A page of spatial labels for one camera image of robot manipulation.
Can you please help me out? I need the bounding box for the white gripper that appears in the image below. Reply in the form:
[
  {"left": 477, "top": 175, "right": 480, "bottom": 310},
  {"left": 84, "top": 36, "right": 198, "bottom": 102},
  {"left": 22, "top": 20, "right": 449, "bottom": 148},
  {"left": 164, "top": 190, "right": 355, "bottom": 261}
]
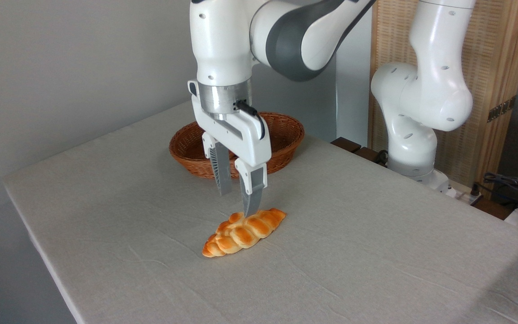
[{"left": 188, "top": 80, "right": 272, "bottom": 218}]

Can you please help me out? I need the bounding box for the long braided bread loaf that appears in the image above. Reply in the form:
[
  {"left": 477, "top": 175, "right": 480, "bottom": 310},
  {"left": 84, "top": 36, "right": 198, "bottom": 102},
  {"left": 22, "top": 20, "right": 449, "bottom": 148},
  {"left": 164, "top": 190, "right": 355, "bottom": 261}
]
[{"left": 202, "top": 207, "right": 287, "bottom": 258}]

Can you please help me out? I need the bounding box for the brown oval wicker basket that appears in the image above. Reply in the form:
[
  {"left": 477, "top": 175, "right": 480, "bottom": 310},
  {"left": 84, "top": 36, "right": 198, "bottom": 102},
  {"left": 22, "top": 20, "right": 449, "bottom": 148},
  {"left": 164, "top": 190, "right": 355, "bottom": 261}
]
[{"left": 169, "top": 112, "right": 305, "bottom": 180}]

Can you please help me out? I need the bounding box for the dark brown wooden board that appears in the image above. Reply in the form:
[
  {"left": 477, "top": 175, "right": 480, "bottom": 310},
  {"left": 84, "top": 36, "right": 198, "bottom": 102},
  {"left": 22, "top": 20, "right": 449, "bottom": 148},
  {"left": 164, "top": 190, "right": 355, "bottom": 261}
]
[{"left": 331, "top": 137, "right": 388, "bottom": 168}]

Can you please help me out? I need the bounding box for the light grey tablecloth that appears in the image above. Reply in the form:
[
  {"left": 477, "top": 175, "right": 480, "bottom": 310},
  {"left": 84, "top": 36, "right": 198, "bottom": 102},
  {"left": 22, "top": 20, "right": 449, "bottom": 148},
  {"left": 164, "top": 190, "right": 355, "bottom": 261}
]
[{"left": 3, "top": 100, "right": 518, "bottom": 324}]

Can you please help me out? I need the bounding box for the metal screen hinge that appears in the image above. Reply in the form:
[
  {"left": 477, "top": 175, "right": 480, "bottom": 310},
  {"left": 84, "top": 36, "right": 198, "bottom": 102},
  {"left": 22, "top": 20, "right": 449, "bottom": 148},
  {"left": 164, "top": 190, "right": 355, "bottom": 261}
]
[{"left": 487, "top": 95, "right": 517, "bottom": 123}]

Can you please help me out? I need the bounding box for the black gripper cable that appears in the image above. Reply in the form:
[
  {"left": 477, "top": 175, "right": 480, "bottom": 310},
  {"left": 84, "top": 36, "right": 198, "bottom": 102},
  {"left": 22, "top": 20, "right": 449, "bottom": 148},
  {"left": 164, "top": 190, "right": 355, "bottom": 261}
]
[{"left": 235, "top": 100, "right": 266, "bottom": 140}]

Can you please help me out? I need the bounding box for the black cable bundle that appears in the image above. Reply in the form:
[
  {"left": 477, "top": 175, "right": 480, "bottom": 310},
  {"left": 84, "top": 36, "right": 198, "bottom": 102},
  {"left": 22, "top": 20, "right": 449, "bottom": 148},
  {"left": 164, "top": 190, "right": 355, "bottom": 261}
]
[{"left": 473, "top": 172, "right": 518, "bottom": 213}]

